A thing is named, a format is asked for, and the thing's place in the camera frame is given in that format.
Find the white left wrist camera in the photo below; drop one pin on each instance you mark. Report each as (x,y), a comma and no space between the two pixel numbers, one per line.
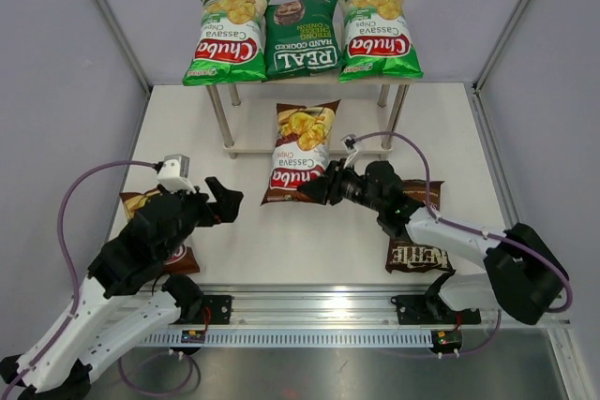
(172,173)

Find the brown Kettle sea salt bag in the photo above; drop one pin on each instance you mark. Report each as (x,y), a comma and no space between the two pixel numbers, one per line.
(404,255)

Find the white slotted cable duct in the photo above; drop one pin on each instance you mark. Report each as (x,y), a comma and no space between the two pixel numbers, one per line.
(304,338)

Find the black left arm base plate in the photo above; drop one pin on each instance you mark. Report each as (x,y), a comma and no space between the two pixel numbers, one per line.
(216,308)

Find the aluminium mounting rail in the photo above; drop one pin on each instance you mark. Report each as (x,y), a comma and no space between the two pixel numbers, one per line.
(285,289)

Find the green Chuba cassava chips bag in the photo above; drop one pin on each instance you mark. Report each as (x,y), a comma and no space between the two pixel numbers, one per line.
(230,47)

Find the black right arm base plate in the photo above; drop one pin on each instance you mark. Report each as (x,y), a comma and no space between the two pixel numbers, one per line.
(431,310)

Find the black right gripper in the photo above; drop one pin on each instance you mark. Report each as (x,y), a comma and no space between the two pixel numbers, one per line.
(328,185)

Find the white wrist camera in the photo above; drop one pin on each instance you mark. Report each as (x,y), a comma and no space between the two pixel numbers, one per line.
(350,143)
(172,173)

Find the brown Chuba barbeque bag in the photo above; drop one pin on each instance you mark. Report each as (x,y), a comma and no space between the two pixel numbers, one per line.
(183,260)
(301,152)

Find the two-tier beige wooden shelf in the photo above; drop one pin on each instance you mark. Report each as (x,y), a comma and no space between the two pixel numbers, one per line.
(253,125)

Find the green REAL chips bag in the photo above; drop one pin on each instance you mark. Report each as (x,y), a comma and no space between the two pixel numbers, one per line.
(300,39)

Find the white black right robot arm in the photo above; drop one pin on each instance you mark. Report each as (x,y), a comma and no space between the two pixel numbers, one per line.
(520,275)

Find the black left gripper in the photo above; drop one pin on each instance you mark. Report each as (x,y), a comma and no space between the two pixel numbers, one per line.
(227,203)

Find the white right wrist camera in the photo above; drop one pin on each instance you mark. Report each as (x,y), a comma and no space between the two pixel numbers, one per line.
(350,143)

